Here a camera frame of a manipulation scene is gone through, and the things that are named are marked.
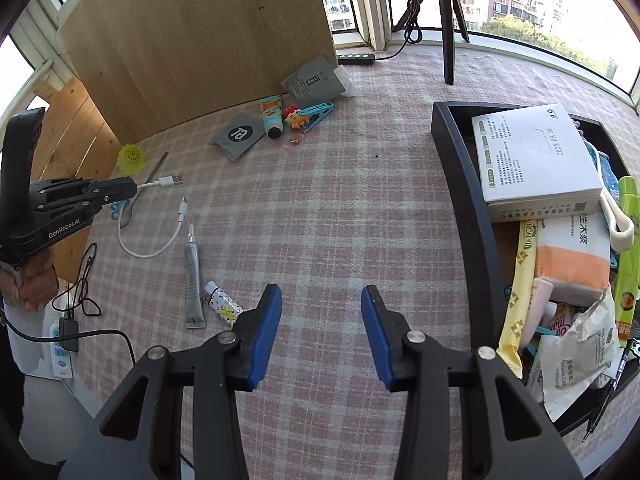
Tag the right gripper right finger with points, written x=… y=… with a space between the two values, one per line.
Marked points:
x=394 y=346

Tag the grey white massage stick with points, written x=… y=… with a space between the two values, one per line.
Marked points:
x=620 y=226

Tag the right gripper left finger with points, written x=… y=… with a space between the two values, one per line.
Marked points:
x=247 y=347

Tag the black power strip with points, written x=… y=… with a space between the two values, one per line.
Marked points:
x=356 y=59

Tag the patterned lighter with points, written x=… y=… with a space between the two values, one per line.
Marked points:
x=223 y=305

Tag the black tripod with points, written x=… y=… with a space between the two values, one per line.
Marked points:
x=451 y=18

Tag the black storage tray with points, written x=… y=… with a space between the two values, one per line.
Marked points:
x=489 y=248

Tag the plaid tablecloth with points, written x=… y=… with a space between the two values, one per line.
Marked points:
x=362 y=200

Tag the yellow wet wipe pack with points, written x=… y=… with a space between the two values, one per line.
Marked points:
x=519 y=299

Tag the orange white tissue pack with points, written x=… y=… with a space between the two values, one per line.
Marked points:
x=573 y=254

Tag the teal clothespin by toy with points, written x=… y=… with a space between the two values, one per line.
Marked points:
x=312 y=116

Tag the white plastic bag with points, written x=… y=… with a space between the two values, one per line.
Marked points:
x=346 y=81

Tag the red white snack packet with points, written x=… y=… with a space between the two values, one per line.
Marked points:
x=562 y=320

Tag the white paper box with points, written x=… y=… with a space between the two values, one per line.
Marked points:
x=533 y=164

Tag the white crumpled packet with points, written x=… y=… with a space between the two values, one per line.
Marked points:
x=565 y=366

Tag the grey glue tube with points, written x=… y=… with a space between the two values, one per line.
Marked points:
x=193 y=309

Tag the orange cartoon toy figure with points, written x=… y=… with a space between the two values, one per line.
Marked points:
x=294 y=117

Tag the pink lotion bottle grey cap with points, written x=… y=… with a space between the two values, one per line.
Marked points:
x=539 y=298

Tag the teal cartoon cream tube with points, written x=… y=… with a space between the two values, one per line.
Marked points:
x=271 y=114

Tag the grey T3 pouch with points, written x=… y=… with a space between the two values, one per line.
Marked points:
x=238 y=136

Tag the green snack packet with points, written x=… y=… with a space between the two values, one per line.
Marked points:
x=627 y=278

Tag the small blue clip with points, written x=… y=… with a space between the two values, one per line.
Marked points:
x=115 y=210

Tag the wooden board panel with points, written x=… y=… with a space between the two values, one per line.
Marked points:
x=149 y=65

